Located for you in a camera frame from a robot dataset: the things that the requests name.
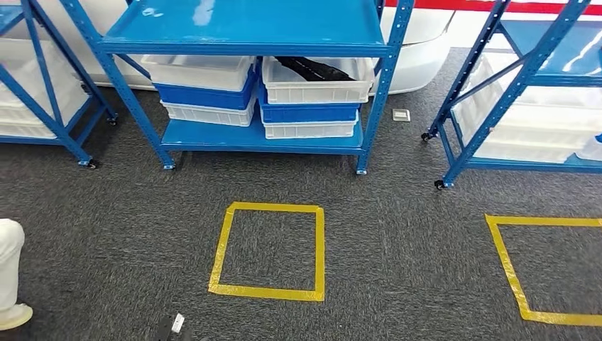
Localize black plastic part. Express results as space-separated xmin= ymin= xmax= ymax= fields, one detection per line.
xmin=275 ymin=56 xmax=357 ymax=82

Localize white plastic crate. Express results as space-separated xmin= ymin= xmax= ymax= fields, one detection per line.
xmin=0 ymin=37 xmax=90 ymax=140
xmin=261 ymin=56 xmax=376 ymax=105
xmin=576 ymin=141 xmax=602 ymax=163
xmin=451 ymin=101 xmax=602 ymax=164
xmin=261 ymin=110 xmax=359 ymax=140
xmin=458 ymin=53 xmax=602 ymax=124
xmin=141 ymin=55 xmax=256 ymax=92
xmin=160 ymin=92 xmax=258 ymax=128

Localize yellow floor tape square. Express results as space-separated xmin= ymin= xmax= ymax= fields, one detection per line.
xmin=208 ymin=202 xmax=325 ymax=302
xmin=485 ymin=214 xmax=602 ymax=327

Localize white car with red stripe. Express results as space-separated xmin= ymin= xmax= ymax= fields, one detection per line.
xmin=0 ymin=0 xmax=602 ymax=95

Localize person's leg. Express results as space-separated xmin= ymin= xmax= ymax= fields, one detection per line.
xmin=0 ymin=218 xmax=34 ymax=331

